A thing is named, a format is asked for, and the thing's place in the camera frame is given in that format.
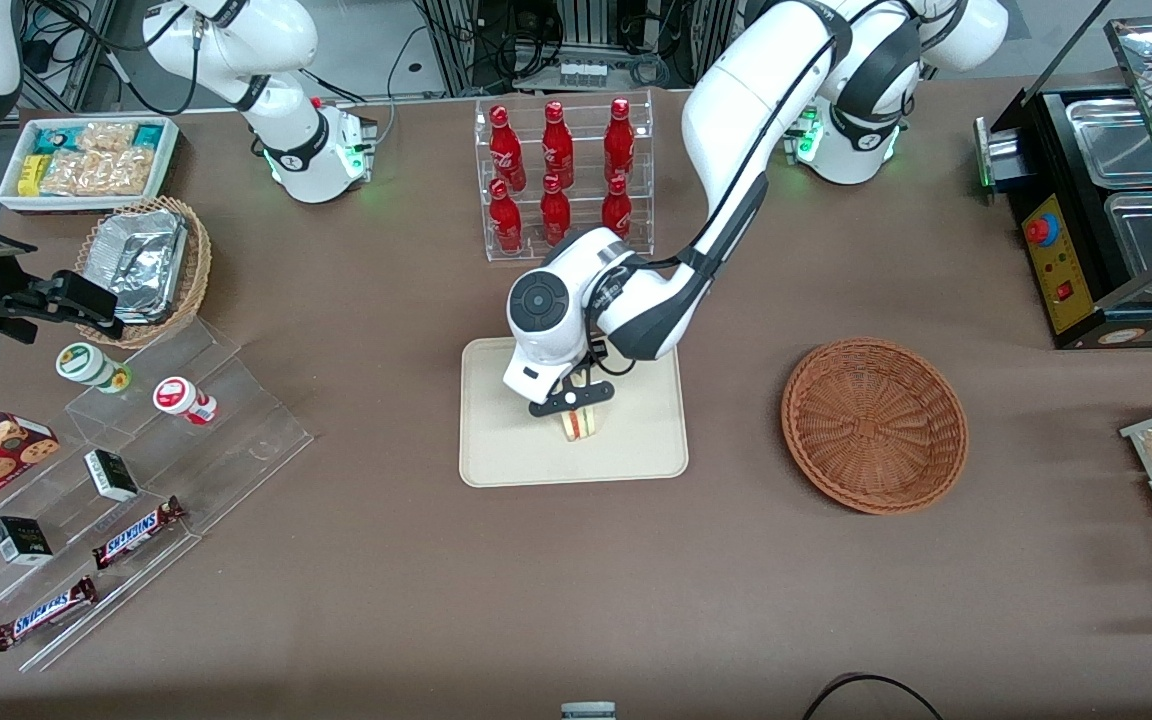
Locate green lidded snack cup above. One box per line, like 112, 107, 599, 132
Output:
55, 342, 133, 393

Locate red cola bottle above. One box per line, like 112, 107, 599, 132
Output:
541, 100, 575, 189
602, 175, 634, 239
604, 97, 636, 183
489, 104, 527, 193
540, 173, 573, 246
489, 178, 525, 253

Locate brown round wicker basket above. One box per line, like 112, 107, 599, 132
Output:
781, 338, 969, 516

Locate cream plastic tray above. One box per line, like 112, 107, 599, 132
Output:
459, 337, 689, 489

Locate red lidded snack cup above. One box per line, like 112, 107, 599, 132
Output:
152, 376, 219, 426

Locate aluminium frame rack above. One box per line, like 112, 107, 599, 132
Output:
416, 0, 737, 96

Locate clear acrylic bottle rack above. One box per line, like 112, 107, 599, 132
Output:
474, 90, 655, 263

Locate small black carton box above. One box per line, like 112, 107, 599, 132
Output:
0, 516, 54, 567
84, 449, 140, 503

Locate brown Snickers bar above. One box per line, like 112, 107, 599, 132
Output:
91, 496, 187, 571
0, 576, 99, 653

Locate silver foil packets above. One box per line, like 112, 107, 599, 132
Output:
91, 208, 187, 326

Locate white rectangular snack container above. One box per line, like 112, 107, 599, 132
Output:
0, 115, 180, 216

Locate black food warmer appliance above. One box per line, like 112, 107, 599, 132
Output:
974, 0, 1152, 351

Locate black looped cable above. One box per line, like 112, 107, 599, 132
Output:
801, 672, 945, 720

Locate tan wicker basket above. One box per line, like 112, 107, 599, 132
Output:
74, 196, 213, 350

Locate clear acrylic stepped shelf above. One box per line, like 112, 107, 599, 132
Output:
0, 315, 315, 673

